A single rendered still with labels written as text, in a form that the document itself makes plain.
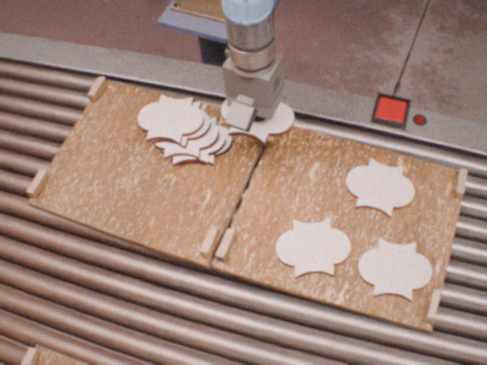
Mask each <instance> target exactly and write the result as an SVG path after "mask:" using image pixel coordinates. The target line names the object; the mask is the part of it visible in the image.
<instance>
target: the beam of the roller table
mask: <svg viewBox="0 0 487 365"><path fill-rule="evenodd" d="M0 61H3V62H9V63H15V64H17V63H19V64H23V65H26V66H28V65H29V66H33V67H37V68H45V69H47V70H58V71H62V72H69V73H73V74H77V75H85V76H92V77H95V78H97V77H100V76H104V77H105V78H106V79H107V80H111V81H118V82H122V83H129V84H137V85H141V86H145V87H149V88H153V89H158V90H159V89H161V90H168V91H173V92H176V93H181V94H185V95H190V96H191V95H193V96H200V97H205V98H209V99H213V100H217V101H221V102H225V101H226V91H225V86H224V79H223V69H222V67H218V66H210V65H205V64H200V63H193V62H189V61H184V60H183V61H180V60H176V59H171V58H168V57H163V56H151V55H146V54H143V53H135V52H129V51H126V50H114V49H111V48H106V49H105V48H102V47H97V46H94V45H93V46H89V45H86V44H81V43H80V44H77V43H71V42H67V43H66V42H63V41H58V40H56V41H55V40H50V39H47V38H45V39H43V38H40V37H32V36H21V35H17V34H14V35H13V34H10V33H3V32H0ZM284 94H285V100H284V104H286V105H287V106H288V107H289V108H290V109H291V111H292V112H293V115H294V116H298V117H302V118H307V119H310V120H315V121H319V122H323V123H330V124H335V125H339V126H343V127H346V128H351V129H358V130H362V131H366V132H370V133H373V134H377V135H380V136H386V137H389V138H393V139H397V140H401V141H405V142H409V143H415V144H419V145H423V146H427V147H431V148H434V149H441V150H446V151H451V152H456V153H459V154H463V155H467V156H473V157H477V158H481V159H484V160H487V124H486V123H479V122H475V121H471V120H467V119H463V118H460V117H455V116H448V115H445V114H440V113H437V112H433V111H428V110H424V109H417V108H413V107H410V112H409V115H408V119H407V123H406V130H403V129H397V128H392V127H389V126H384V125H381V124H376V123H372V122H371V118H372V112H373V109H374V106H375V103H376V100H377V99H376V98H372V97H367V96H360V95H356V94H351V93H347V92H343V91H339V90H331V89H326V88H322V87H317V86H314V85H309V84H304V83H297V82H292V81H288V80H284ZM417 114H421V115H424V116H425V117H426V119H427V123H426V124H425V125H423V126H419V125H416V124H414V123H413V121H412V118H413V116H415V115H417Z"/></svg>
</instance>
